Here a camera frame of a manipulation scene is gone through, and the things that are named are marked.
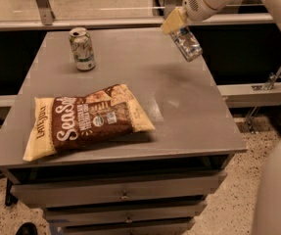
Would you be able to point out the black shoe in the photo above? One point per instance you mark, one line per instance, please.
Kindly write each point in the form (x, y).
(27, 228)

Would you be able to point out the brown sea salt chips bag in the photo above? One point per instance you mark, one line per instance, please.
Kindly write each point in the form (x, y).
(73, 123)

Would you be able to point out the green white soda can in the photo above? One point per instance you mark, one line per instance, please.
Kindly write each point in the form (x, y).
(82, 50)

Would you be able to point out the silver blue redbull can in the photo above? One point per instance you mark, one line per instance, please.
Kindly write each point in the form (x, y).
(187, 43)

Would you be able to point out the grey drawer cabinet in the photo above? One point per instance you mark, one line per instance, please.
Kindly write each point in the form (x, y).
(132, 147)

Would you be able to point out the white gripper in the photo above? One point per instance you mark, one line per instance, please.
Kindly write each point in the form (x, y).
(199, 3)

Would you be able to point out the top drawer knob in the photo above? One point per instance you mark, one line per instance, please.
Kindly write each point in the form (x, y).
(124, 197)

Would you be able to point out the drawer knob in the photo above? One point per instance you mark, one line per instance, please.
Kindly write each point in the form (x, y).
(128, 220)
(124, 197)

